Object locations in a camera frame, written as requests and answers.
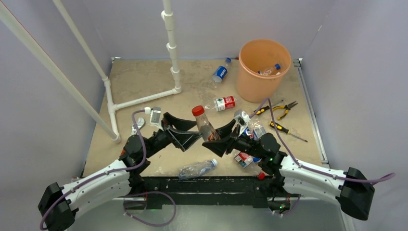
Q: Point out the far blue Pepsi bottle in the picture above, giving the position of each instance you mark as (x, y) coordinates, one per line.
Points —
(222, 71)

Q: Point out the clear white cap bottle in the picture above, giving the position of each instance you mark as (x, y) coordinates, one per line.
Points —
(197, 169)

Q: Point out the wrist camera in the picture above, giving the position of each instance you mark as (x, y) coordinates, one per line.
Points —
(154, 113)
(242, 118)

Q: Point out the orange plastic bin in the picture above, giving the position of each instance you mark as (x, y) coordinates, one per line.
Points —
(257, 55)

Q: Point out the yellow handled pliers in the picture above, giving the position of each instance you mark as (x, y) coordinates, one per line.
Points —
(286, 108)

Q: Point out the adjustable wrench red handle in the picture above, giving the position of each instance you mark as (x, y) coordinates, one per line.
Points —
(139, 124)

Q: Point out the red label water bottle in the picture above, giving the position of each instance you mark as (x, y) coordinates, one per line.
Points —
(220, 104)

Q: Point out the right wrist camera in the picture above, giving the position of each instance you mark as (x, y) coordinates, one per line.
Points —
(242, 118)

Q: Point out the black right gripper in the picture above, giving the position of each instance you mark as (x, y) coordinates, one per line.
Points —
(220, 147)

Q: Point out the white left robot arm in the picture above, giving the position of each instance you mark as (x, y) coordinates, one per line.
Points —
(61, 205)

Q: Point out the red blue label bottle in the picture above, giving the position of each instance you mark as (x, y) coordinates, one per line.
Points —
(249, 164)

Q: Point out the white PVC pipe frame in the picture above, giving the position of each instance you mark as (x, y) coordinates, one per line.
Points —
(17, 28)

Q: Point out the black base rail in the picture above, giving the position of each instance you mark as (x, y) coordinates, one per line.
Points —
(217, 190)

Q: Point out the crushed white cap bottle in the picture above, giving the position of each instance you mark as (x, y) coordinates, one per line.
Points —
(256, 128)

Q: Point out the red cap clear bottle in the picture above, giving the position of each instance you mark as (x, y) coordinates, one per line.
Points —
(204, 126)

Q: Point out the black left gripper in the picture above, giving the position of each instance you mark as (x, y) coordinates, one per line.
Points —
(181, 140)

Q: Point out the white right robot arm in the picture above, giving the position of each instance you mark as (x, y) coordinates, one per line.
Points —
(350, 189)

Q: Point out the small blue Pepsi bottle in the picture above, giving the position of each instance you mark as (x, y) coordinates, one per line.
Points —
(248, 132)

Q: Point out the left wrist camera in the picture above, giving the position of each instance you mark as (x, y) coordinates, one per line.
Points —
(154, 113)

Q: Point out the large Pepsi bottle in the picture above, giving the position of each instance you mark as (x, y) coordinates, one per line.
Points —
(271, 71)

